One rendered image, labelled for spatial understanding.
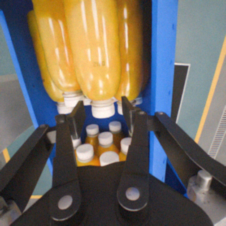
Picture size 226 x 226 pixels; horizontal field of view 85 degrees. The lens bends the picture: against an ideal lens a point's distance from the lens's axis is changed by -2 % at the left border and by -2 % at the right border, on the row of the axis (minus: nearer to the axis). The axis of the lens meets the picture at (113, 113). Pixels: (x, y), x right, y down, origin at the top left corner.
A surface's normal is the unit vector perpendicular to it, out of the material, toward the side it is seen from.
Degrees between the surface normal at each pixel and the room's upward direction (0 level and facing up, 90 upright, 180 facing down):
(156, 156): 33
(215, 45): 0
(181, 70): 0
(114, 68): 39
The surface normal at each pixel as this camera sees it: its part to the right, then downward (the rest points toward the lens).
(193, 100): 0.07, 0.35
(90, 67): -0.17, 0.37
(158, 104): 0.64, 0.22
